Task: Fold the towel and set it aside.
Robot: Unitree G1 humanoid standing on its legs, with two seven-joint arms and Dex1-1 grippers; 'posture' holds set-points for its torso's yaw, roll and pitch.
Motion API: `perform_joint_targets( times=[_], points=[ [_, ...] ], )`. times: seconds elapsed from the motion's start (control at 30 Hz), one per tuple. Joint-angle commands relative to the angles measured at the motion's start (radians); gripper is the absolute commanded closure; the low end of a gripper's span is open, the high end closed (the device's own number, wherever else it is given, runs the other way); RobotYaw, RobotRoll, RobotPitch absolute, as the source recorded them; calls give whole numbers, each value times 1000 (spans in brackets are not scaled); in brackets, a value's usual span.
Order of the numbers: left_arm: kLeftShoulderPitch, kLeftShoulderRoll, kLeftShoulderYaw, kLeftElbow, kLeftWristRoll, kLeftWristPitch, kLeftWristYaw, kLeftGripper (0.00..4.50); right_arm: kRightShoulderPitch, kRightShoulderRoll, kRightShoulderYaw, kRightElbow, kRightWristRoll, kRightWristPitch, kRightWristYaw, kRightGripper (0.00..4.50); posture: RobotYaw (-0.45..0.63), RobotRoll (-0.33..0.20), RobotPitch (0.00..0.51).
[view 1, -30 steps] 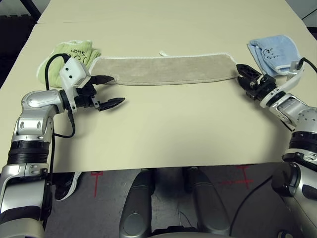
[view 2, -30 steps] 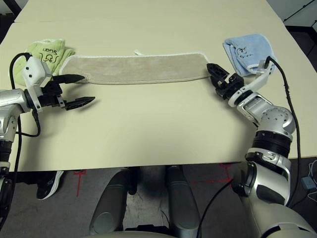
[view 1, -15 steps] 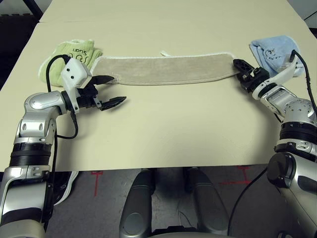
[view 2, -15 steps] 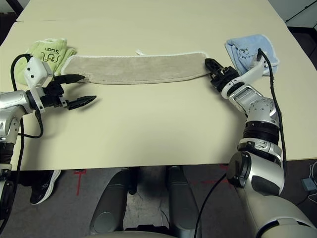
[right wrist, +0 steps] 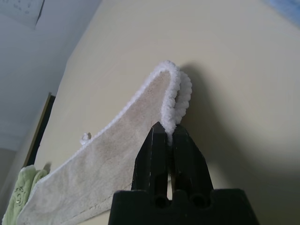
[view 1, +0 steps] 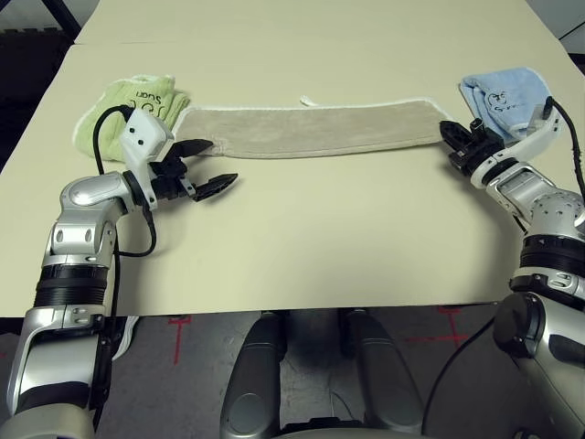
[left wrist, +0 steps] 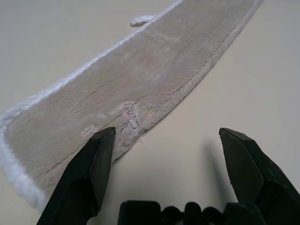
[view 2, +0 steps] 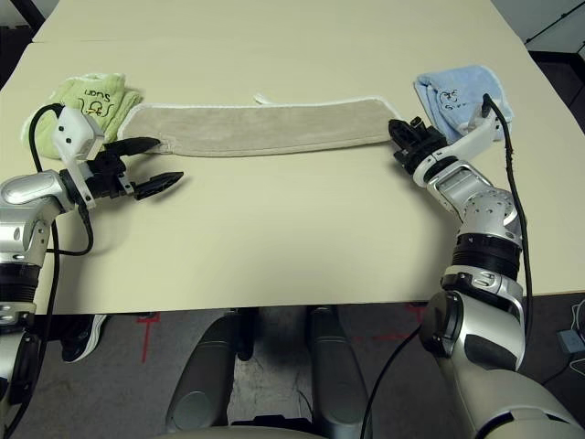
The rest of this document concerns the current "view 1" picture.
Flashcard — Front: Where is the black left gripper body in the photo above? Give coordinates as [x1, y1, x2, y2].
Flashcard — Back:
[147, 154, 198, 202]

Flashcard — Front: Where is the grey robot leg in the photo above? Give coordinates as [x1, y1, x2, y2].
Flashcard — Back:
[342, 308, 424, 434]
[218, 310, 289, 439]

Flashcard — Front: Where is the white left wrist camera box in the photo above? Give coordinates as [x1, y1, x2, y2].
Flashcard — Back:
[119, 108, 176, 211]

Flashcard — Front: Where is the black and white sneaker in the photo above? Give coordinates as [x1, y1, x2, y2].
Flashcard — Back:
[112, 315, 139, 362]

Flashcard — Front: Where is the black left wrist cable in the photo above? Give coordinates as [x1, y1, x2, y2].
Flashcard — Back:
[92, 104, 158, 257]

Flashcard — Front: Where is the black tripod leg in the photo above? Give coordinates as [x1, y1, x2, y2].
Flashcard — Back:
[556, 17, 585, 42]

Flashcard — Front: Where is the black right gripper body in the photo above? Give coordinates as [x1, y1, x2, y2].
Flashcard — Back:
[449, 117, 505, 177]

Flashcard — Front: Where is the grey robot right leg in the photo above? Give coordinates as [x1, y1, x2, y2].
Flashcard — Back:
[342, 308, 424, 434]

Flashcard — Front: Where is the side table with black frame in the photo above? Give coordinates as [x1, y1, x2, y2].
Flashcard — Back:
[45, 0, 86, 45]

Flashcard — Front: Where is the blue folded towel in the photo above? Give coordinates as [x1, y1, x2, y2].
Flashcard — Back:
[458, 67, 554, 146]

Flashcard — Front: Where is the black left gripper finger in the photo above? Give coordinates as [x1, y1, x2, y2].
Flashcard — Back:
[191, 172, 239, 203]
[173, 138, 216, 159]

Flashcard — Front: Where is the grey robot left leg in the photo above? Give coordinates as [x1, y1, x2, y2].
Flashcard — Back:
[218, 310, 289, 439]

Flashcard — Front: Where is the beige towel with white trim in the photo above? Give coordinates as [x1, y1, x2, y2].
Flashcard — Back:
[175, 94, 452, 160]

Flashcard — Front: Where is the black foam floor mat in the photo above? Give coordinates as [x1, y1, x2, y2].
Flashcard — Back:
[0, 27, 74, 175]

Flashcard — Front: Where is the green folded towel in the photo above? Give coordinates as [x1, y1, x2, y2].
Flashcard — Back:
[72, 74, 192, 162]

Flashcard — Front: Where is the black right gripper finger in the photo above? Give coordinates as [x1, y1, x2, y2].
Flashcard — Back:
[440, 119, 473, 144]
[438, 122, 463, 151]

